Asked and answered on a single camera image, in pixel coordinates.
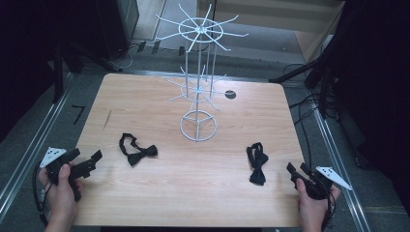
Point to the metal floor rail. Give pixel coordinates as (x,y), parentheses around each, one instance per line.
(341,180)
(32,151)

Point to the black bow tie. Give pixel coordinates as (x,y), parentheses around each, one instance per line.
(141,154)
(257,175)

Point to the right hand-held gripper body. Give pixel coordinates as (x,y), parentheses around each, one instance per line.
(317,188)

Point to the light wooden furniture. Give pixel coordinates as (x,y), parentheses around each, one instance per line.
(274,16)

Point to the dark cabinet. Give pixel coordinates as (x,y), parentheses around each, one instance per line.
(119,25)

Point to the round black table grommet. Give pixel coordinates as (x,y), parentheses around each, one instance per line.
(230,94)

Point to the black metal stand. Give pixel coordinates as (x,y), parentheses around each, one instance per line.
(317,69)
(58,74)

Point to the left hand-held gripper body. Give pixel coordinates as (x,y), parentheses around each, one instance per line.
(84,168)

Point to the person's left hand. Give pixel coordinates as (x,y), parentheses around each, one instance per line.
(61,199)

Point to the person's right hand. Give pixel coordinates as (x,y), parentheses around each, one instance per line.
(314,209)

